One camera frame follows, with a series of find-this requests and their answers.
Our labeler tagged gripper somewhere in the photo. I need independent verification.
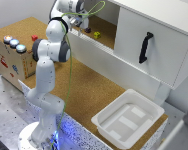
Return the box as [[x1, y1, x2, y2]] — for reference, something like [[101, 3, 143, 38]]
[[69, 15, 90, 32]]

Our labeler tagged yellow block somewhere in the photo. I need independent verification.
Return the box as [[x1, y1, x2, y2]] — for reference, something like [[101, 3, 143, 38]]
[[93, 31, 102, 40]]

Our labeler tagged white cabinet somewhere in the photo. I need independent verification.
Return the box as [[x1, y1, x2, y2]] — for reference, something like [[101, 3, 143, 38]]
[[48, 0, 188, 108]]

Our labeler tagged green button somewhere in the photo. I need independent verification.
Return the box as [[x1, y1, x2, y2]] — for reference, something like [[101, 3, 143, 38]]
[[15, 43, 28, 55]]

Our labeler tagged blue button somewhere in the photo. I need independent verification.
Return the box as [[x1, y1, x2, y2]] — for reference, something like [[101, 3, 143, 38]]
[[9, 38, 21, 49]]

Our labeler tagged red button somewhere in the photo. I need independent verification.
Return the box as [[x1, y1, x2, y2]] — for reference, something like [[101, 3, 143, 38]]
[[2, 35, 14, 45]]

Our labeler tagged wooden drawer box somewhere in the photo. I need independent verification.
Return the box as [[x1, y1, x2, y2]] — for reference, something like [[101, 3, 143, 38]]
[[0, 16, 52, 92]]

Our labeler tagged white sliding door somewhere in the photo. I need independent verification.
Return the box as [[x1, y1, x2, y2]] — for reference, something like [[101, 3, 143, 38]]
[[112, 6, 188, 91]]

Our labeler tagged white plastic box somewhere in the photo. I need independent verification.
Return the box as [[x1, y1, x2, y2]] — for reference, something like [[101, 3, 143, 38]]
[[90, 88, 166, 150]]

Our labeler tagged green cable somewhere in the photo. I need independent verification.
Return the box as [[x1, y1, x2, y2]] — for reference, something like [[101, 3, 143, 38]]
[[48, 0, 107, 150]]

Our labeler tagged black door handle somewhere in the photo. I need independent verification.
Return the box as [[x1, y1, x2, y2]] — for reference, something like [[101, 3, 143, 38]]
[[138, 31, 155, 65]]

